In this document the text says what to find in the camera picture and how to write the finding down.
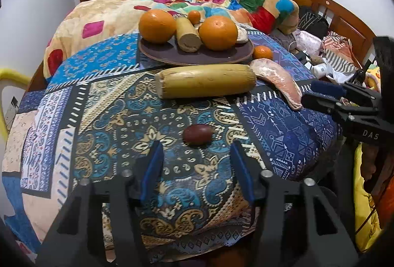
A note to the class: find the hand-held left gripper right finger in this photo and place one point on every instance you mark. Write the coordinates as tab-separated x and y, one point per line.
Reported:
243	171

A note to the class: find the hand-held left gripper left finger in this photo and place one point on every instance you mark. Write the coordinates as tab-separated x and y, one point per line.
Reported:
153	171

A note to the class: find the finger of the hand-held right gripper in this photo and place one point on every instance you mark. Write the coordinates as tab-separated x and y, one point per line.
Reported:
326	89
323	105

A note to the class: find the dark red oval fruit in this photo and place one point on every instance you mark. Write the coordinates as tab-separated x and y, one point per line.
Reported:
198	134

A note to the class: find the peeled pomelo segment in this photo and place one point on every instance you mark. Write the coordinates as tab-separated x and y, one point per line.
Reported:
243	34
277	82

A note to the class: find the purple round plate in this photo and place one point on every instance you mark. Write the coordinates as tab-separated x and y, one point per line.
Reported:
197	56

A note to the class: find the sugarcane piece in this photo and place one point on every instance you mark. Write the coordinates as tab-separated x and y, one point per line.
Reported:
206	81
187	36

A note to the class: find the large orange with sticker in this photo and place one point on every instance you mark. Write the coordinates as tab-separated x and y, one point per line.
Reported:
157	26

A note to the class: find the small mandarin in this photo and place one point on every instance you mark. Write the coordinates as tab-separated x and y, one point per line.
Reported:
194	17
262	52

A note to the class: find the striped cloth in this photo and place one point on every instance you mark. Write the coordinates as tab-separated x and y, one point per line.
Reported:
340	51

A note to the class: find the yellow plush toy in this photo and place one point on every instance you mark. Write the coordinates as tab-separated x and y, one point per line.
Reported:
374	77

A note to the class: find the pink cloth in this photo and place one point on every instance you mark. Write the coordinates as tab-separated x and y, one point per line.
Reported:
309	42

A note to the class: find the black bag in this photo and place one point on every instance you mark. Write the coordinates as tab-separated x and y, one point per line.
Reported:
314	22

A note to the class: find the blue patterned cloth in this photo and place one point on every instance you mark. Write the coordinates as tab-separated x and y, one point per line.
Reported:
107	119

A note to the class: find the wooden bed headboard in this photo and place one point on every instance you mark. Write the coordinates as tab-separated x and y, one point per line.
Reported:
341	19

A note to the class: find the yellow fabric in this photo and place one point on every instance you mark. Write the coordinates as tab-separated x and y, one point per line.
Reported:
364	208

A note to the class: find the colourful checked blanket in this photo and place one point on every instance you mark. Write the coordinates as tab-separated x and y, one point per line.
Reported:
101	14

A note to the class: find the yellow plastic chair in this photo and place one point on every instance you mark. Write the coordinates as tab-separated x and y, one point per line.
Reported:
9	76

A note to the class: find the wall socket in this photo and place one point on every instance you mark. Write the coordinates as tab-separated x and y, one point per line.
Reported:
12	107

